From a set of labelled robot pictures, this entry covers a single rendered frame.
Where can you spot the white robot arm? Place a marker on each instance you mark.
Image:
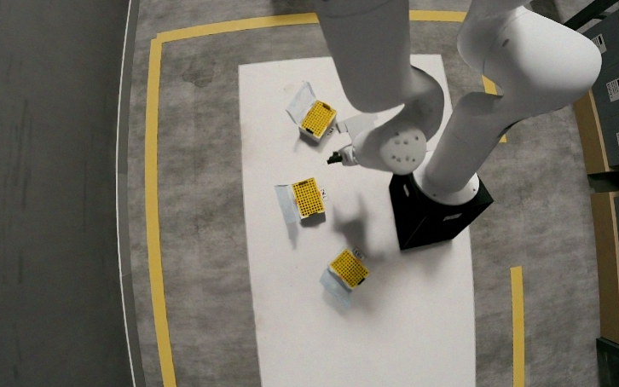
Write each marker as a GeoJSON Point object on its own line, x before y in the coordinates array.
{"type": "Point", "coordinates": [541, 66]}

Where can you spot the yellow pipette tip rack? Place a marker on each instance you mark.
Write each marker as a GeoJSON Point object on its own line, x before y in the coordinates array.
{"type": "Point", "coordinates": [349, 269]}
{"type": "Point", "coordinates": [318, 118]}
{"type": "Point", "coordinates": [309, 201]}

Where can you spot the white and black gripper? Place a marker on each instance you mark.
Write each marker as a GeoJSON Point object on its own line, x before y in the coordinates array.
{"type": "Point", "coordinates": [346, 158]}

